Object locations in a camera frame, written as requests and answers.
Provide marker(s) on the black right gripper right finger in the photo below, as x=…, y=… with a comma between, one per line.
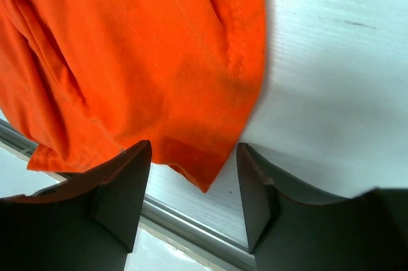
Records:
x=292, y=225

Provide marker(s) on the orange t-shirt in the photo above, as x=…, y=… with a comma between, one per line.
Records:
x=87, y=79

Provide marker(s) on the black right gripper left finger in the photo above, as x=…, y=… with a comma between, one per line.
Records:
x=88, y=222

